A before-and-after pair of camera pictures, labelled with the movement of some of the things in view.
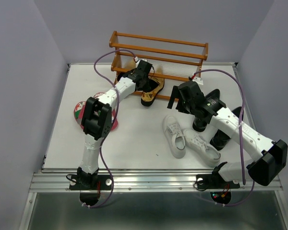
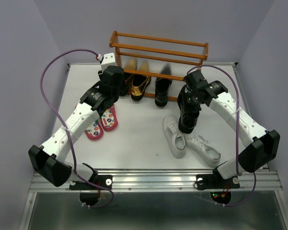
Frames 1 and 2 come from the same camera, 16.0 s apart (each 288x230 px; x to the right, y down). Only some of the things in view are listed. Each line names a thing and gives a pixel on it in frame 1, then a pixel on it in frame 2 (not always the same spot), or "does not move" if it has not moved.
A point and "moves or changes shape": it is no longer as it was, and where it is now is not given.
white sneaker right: (198, 146) does not move
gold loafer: (155, 85) moves or changes shape
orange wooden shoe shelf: (149, 65) does not move
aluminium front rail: (137, 180) does not move
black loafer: (212, 99) moves or changes shape
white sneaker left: (175, 136) does not move
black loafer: (219, 139) → (188, 115)
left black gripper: (145, 87) → (100, 73)
